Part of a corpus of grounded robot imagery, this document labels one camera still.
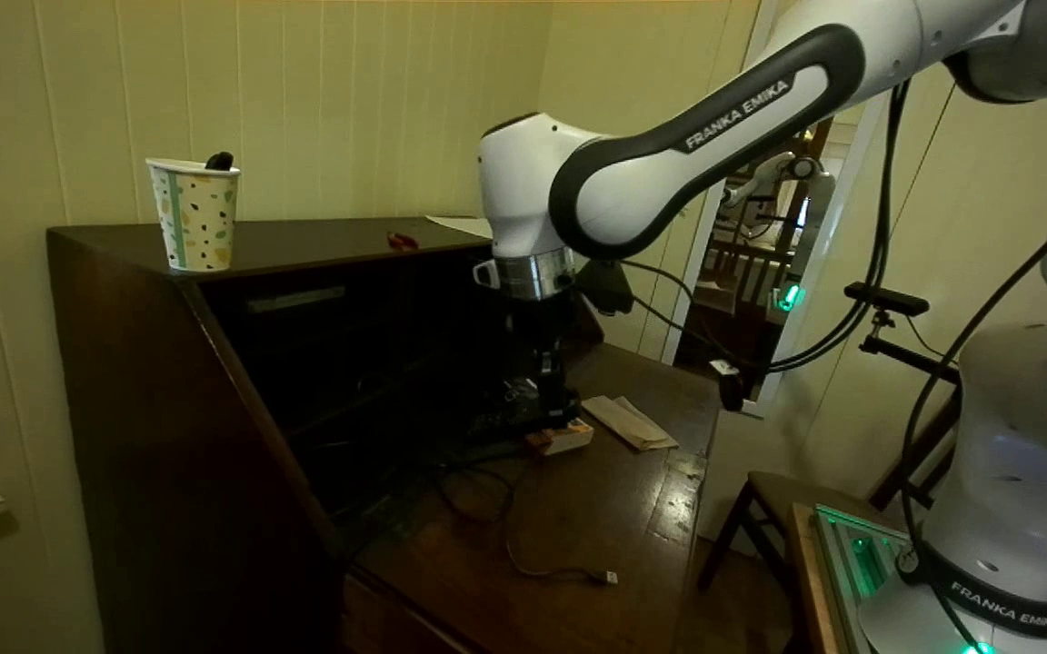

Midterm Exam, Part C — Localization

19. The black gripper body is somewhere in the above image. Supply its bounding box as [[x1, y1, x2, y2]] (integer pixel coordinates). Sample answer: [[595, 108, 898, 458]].
[[501, 291, 585, 393]]

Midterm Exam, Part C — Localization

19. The white framed glass door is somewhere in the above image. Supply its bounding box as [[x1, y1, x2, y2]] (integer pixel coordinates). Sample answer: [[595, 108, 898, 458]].
[[666, 96, 881, 421]]

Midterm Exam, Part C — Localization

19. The white paper sheet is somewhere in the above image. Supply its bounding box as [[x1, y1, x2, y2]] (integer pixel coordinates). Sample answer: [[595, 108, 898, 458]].
[[426, 210, 499, 245]]

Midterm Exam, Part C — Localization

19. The dark wooden chair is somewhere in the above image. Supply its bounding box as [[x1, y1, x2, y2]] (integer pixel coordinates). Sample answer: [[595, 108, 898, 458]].
[[697, 387, 965, 597]]

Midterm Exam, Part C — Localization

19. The dark wooden secretary desk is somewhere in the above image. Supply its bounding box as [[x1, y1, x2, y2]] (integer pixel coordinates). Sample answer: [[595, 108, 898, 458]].
[[44, 213, 728, 654]]

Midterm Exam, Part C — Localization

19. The polka dot paper cup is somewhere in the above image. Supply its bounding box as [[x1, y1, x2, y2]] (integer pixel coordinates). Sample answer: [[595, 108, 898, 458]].
[[141, 155, 244, 276]]

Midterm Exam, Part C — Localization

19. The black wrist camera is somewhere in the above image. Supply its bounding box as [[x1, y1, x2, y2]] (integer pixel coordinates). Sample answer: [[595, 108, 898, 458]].
[[571, 260, 637, 320]]

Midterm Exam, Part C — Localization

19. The black USB cable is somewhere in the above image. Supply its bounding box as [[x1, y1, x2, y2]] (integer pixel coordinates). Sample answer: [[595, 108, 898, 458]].
[[437, 433, 626, 591]]

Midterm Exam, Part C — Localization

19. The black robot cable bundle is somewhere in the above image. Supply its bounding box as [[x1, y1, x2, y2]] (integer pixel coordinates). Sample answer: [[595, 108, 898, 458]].
[[620, 83, 1047, 654]]

